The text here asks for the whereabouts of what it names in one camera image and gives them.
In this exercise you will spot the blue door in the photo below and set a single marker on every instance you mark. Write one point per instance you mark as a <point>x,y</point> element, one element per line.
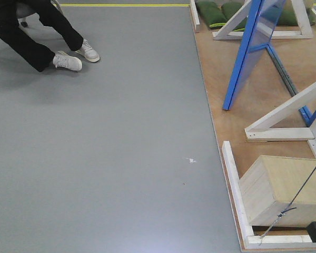
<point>251,48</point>

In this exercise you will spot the white sneaker rear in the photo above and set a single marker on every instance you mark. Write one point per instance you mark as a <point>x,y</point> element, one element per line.
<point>88,52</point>

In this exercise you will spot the white sneaker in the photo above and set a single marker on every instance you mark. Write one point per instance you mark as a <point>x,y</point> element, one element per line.
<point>88,52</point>
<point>63,60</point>

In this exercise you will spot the white far edge batten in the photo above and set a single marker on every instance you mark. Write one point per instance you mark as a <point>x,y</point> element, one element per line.
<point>194,13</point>

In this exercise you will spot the white edge batten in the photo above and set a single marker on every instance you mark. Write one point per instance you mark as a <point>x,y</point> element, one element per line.
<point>194,13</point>
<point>248,241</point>

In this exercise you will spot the white sneaker front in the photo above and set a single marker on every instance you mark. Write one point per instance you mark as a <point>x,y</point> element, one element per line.
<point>63,60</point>

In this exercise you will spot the green sandbag left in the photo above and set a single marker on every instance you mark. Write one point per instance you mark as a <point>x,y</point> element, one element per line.
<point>211,13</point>

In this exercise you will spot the green sandbag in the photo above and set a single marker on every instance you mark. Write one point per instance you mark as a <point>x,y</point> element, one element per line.
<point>211,13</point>
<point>231,8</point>

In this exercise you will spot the green sandbag right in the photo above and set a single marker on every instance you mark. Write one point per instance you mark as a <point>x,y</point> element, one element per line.
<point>231,8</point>

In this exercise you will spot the light wooden box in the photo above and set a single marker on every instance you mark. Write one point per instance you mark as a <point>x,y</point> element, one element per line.
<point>272,183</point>

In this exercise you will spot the white near edge batten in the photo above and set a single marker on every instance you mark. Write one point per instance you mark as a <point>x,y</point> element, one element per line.
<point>248,241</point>

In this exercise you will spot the wooden platform base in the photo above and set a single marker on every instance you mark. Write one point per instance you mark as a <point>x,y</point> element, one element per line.
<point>263,93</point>

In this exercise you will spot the white far triangular brace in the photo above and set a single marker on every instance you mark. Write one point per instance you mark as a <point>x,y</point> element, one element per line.
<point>302,29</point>

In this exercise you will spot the blue door threshold rail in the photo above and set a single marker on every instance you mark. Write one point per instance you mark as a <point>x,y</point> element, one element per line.
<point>304,111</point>

